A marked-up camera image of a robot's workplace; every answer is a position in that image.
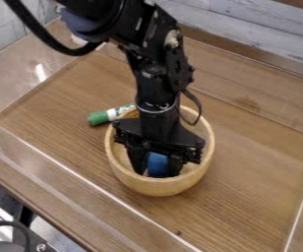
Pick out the black metal base bracket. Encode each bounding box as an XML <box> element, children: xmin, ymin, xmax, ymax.
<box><xmin>0</xmin><ymin>231</ymin><xmax>60</xmax><ymax>252</ymax></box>

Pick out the black cable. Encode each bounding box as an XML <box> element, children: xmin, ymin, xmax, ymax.
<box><xmin>2</xmin><ymin>0</ymin><xmax>107</xmax><ymax>57</ymax></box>

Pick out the brown wooden bowl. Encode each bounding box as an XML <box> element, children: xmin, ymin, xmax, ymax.
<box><xmin>105</xmin><ymin>117</ymin><xmax>216</xmax><ymax>197</ymax></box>

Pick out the blue foam block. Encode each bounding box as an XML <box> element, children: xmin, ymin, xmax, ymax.
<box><xmin>148</xmin><ymin>153</ymin><xmax>169</xmax><ymax>178</ymax></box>

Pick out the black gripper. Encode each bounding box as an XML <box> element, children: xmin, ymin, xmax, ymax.
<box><xmin>113</xmin><ymin>104</ymin><xmax>206</xmax><ymax>177</ymax></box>

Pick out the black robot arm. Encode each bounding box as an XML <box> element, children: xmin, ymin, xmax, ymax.
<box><xmin>56</xmin><ymin>0</ymin><xmax>206</xmax><ymax>177</ymax></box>

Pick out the green white marker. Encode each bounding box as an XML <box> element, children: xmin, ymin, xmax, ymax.
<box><xmin>88</xmin><ymin>103</ymin><xmax>136</xmax><ymax>126</ymax></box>

